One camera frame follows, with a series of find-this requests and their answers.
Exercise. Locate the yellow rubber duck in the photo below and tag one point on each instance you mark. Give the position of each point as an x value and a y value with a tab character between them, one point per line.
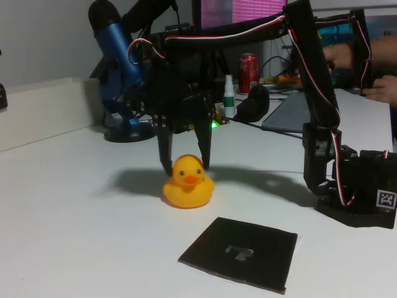
189	195

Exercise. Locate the black leader arm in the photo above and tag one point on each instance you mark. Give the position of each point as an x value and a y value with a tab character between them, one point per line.
361	46

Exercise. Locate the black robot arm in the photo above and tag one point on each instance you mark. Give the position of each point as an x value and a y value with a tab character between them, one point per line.
313	77

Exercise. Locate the person's right forearm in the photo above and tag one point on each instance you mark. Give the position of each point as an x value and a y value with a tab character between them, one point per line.
384	52

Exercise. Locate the black square pad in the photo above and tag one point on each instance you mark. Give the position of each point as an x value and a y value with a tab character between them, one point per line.
211	251

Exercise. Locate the person's right hand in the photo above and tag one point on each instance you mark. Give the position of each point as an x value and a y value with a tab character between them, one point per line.
339	56

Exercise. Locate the person's left hand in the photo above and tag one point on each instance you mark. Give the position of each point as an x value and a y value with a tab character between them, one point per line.
384	88

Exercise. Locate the white spray bottle green label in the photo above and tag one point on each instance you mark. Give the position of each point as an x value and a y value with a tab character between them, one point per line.
229	102

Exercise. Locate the blue desktop microphone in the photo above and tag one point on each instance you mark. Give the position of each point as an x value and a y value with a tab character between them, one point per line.
121	49

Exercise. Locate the black tripod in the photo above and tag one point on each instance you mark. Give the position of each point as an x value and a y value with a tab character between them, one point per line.
214	60

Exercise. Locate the black computer mouse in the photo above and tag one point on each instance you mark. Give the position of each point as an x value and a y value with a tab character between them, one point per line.
254	105

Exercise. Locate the red soda can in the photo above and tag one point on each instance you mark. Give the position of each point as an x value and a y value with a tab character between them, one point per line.
248	71

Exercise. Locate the yellow hand tool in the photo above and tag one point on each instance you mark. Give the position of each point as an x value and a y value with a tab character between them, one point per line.
279	80

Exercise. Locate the white box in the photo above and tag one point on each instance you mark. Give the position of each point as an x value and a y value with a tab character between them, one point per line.
46	108

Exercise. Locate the computer monitor purple screen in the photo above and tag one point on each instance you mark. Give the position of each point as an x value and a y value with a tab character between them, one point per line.
248	9

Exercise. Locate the black object at desk edge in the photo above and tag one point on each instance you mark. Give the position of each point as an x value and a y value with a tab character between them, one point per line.
2	96

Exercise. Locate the white fiducial tag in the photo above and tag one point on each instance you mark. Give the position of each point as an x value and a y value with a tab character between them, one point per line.
386	198

